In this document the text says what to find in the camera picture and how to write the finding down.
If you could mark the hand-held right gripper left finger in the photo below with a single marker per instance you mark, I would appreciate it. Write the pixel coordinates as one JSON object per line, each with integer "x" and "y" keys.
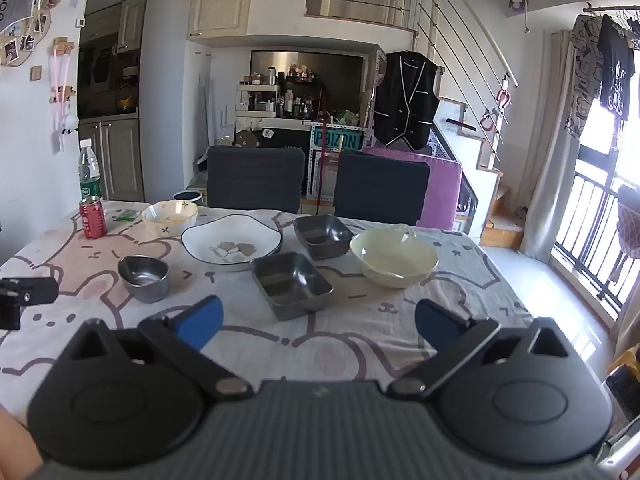
{"x": 200, "y": 322}

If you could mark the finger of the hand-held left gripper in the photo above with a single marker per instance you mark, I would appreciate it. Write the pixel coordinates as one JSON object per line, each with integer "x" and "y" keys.
{"x": 30, "y": 291}

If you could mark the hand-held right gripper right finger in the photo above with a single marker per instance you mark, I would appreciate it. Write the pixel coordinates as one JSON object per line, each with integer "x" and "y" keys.
{"x": 440, "y": 322}

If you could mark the rectangular steel tray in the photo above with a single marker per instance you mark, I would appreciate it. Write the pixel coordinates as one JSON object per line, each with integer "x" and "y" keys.
{"x": 291, "y": 285}

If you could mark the white plate with black rim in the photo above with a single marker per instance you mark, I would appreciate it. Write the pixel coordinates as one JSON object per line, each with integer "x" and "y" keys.
{"x": 255, "y": 237}

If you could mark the lemon print scalloped bowl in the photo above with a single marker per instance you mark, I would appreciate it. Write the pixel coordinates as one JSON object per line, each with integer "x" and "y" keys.
{"x": 170, "y": 225}

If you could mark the small round steel bowl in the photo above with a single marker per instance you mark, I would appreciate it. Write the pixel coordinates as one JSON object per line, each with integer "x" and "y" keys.
{"x": 144, "y": 277}

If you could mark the red soda can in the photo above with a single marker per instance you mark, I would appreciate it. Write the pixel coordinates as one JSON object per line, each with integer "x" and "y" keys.
{"x": 93, "y": 217}

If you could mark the green packet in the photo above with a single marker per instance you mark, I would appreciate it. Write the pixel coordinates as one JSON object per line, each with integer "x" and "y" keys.
{"x": 125, "y": 215}

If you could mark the dark pot with white rim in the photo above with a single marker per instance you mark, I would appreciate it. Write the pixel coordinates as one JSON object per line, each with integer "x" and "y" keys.
{"x": 187, "y": 197}

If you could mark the purple cushion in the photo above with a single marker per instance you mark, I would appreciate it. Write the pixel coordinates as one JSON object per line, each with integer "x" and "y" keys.
{"x": 442, "y": 190}

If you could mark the clear water bottle green label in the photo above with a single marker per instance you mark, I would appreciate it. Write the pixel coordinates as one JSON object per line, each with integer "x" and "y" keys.
{"x": 90, "y": 170}

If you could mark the square steel bowl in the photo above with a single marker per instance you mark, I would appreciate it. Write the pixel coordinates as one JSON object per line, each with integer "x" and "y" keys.
{"x": 322, "y": 235}

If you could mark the dark grey chair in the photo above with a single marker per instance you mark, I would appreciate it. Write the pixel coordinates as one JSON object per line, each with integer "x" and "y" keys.
{"x": 255, "y": 180}
{"x": 381, "y": 187}

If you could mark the wooden staircase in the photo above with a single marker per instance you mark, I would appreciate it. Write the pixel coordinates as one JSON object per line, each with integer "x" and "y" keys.
{"x": 492, "y": 180}

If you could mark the person's leg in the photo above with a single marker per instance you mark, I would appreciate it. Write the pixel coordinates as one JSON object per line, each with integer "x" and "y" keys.
{"x": 15, "y": 445}

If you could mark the grey kitchen base cabinet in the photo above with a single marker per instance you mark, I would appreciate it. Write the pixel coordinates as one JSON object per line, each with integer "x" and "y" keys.
{"x": 117, "y": 157}

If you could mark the black balcony railing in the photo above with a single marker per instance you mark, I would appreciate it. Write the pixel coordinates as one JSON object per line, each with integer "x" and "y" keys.
{"x": 590, "y": 240}

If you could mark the white plush toy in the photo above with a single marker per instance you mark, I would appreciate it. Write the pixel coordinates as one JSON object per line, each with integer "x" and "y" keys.
{"x": 69, "y": 122}

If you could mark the beige curtain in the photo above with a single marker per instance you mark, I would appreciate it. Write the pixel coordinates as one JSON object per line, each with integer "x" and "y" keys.
{"x": 550, "y": 175}

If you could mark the yellow bag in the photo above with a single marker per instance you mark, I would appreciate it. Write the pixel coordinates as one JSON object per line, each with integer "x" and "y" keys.
{"x": 625, "y": 365}

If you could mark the red carabiner hook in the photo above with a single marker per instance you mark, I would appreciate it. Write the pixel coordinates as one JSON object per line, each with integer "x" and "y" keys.
{"x": 504, "y": 97}
{"x": 489, "y": 120}

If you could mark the teal sign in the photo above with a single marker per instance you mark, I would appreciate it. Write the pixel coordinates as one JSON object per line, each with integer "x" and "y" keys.
{"x": 336, "y": 140}

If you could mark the hanging net basket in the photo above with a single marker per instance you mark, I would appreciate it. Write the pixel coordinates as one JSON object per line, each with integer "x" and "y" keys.
{"x": 630, "y": 230}

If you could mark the black vest with white trim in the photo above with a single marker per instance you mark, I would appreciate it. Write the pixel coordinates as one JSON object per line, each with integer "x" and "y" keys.
{"x": 406, "y": 100}

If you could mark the row of cosmetic bottles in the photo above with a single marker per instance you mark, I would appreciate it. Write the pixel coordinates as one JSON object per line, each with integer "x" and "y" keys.
{"x": 292, "y": 102}

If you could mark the patterned grey garment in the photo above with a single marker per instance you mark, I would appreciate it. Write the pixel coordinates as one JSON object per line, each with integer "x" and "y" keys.
{"x": 582, "y": 85}

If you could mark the stair railing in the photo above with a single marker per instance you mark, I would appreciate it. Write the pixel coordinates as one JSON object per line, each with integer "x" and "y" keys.
{"x": 480, "y": 40}

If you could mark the black printed t-shirt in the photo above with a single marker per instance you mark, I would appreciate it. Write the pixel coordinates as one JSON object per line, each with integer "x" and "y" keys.
{"x": 615, "y": 67}

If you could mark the cream upper cabinet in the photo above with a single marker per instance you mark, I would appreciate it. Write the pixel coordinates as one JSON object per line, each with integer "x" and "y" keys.
{"x": 220, "y": 7}

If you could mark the hanging ceiling toy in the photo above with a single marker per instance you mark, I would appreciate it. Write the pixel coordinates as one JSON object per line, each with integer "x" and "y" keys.
{"x": 517, "y": 2}

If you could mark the wall photo board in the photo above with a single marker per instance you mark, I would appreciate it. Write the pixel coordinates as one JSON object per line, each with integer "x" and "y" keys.
{"x": 20, "y": 15}

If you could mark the grey kitchen wall cabinet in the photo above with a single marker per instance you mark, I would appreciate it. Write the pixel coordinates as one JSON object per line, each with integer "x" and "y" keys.
{"x": 130, "y": 22}

